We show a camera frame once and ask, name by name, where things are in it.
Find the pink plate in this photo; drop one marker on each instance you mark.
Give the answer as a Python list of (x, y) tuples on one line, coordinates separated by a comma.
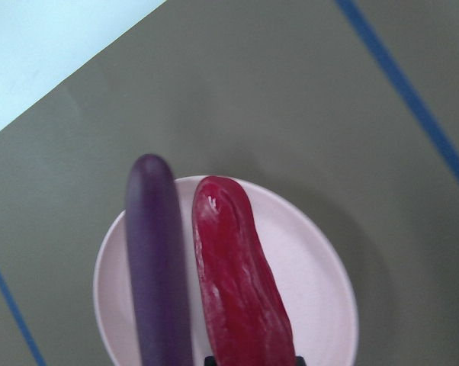
[(311, 279)]

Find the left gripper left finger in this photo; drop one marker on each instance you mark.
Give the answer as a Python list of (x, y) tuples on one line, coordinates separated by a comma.
[(210, 361)]

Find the purple eggplant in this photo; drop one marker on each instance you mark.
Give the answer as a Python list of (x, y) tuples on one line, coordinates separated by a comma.
[(156, 259)]

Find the red chili pepper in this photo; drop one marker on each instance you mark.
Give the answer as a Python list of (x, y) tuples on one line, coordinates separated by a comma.
[(245, 317)]

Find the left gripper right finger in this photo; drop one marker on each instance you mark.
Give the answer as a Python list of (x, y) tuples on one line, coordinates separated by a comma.
[(300, 361)]

